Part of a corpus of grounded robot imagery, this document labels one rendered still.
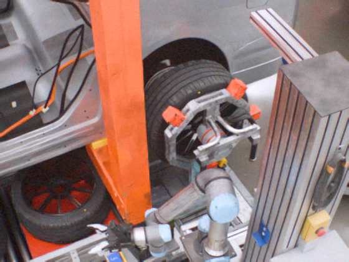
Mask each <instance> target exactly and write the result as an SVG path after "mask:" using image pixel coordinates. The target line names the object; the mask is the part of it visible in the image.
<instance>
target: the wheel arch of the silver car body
mask: <svg viewBox="0 0 349 262"><path fill-rule="evenodd" d="M148 55H149V56H151V65H152V64H156V63H159V62H162V61H165V60H170V61H171V62H173V65H177V66H178V65H180V64H183V63H186V62H189V61H194V60H201V59H204V60H205V59H206V60H211V61H215V62H217V63H220V64H221V65H223V66H224V68H225V69H226V70H227V71H228V72H229V73H230V74H231V65H230V62H229V59H228V57H227V55H226V54H225V52H224V51H223V50H222V49H221V48H220V47H219V46H218V45H217V44H216V43H215V42H213V41H210V40H209V39H206V38H203V37H196V36H191V37H182V38H179V39H175V40H172V41H169V42H167V43H165V44H163V45H161V46H160V47H158V48H156V49H155V50H153V51H151V52H150V53H149V54H148ZM146 56H147V55H146ZM146 56H145V57H146ZM145 57H144V58H145ZM144 58H143V59H144ZM143 59H142V62H143Z"/></svg>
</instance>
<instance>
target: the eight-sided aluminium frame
mask: <svg viewBox="0 0 349 262"><path fill-rule="evenodd" d="M224 102H230V103H232V104H234V105H236V106H238V107H242V108H244V109H246V110H247V112H248V113H249V112H250V107H251V106H250V105H249V104H248V103H247V102H246V101H245V100H244V99H242V98H241V99H240V100H239V99H235V98H233V95H232V94H231V93H230V91H228V90H226V89H222V90H219V91H217V92H214V93H212V94H209V95H205V96H202V97H200V98H197V99H193V100H190V101H189V102H188V103H187V104H186V107H185V108H184V109H183V110H182V111H181V113H182V114H183V115H184V116H185V117H186V119H185V120H184V121H183V123H182V124H181V125H180V126H179V127H175V126H173V125H169V127H167V129H166V130H165V155H166V159H167V161H168V162H169V164H170V165H172V166H173V165H174V166H177V167H181V168H185V169H187V170H189V171H192V168H193V167H192V164H193V162H194V161H196V160H195V159H193V160H188V159H186V158H183V157H181V156H179V155H176V136H178V135H179V134H180V133H181V131H182V130H183V129H184V127H185V126H186V125H187V124H188V123H189V121H191V120H192V119H193V117H194V116H195V115H196V114H197V113H198V112H199V111H202V110H205V109H207V108H209V107H213V106H215V105H217V104H221V103H224ZM247 125H248V120H247V119H245V120H243V121H240V122H238V123H237V127H236V129H243V128H245V127H247ZM237 143H238V141H237V142H234V143H232V145H233V148H234V146H235V145H236V144H237ZM207 156H208V157H209V164H208V165H210V164H212V163H214V162H217V161H219V160H222V159H215V158H214V157H213V155H211V154H210V153H209V154H207Z"/></svg>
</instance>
